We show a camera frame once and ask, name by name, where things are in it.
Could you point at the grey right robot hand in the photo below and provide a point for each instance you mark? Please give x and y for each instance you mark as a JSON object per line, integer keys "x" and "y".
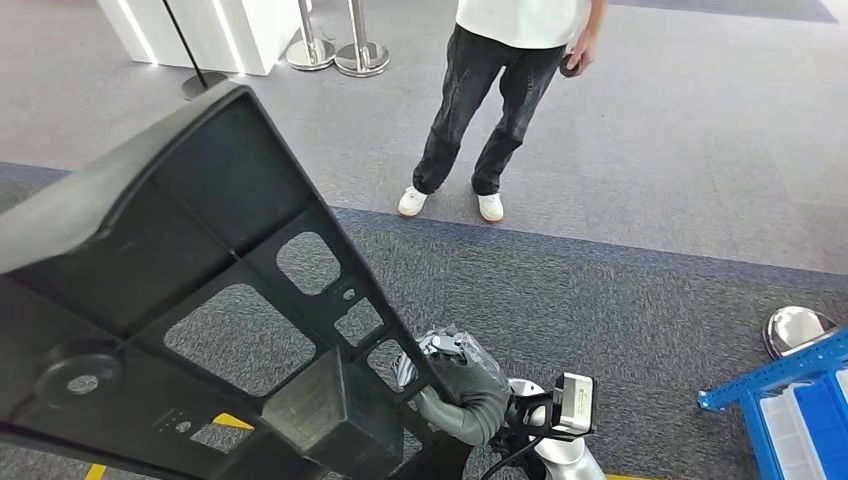
{"x": 470, "y": 397}

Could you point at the small black object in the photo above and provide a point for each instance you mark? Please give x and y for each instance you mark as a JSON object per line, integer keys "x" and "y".
{"x": 570, "y": 68}

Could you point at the black plastic plate bracket part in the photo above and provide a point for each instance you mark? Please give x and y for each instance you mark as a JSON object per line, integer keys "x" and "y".
{"x": 166, "y": 199}

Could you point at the person's forearm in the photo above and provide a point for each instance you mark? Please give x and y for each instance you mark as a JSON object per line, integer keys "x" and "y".
{"x": 596, "y": 13}

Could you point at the blue metal shelf rack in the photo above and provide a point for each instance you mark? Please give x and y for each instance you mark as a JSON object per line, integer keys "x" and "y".
{"x": 762, "y": 381}

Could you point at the person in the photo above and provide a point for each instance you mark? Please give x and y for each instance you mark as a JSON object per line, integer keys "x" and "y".
{"x": 477, "y": 79}

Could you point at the white plastic tray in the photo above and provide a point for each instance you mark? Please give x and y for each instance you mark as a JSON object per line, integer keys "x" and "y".
{"x": 788, "y": 437}

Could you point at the chrome stanchion base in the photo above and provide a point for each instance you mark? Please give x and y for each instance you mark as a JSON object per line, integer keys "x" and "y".
{"x": 795, "y": 331}

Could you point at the blue plastic tray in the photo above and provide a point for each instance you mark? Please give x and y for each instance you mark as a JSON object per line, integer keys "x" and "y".
{"x": 825, "y": 430}

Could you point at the person's hand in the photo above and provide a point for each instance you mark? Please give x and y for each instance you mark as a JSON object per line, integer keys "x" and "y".
{"x": 583, "y": 50}

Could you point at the black floor stand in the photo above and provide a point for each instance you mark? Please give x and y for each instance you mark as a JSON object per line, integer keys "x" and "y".
{"x": 202, "y": 85}

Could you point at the white display plinth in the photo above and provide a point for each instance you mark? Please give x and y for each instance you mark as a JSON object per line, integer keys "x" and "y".
{"x": 199, "y": 33}

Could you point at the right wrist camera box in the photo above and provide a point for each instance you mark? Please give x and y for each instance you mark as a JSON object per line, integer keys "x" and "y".
{"x": 573, "y": 404}

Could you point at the chrome stanchion post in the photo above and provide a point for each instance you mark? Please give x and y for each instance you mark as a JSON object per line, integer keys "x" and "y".
{"x": 361, "y": 60}
{"x": 311, "y": 53}

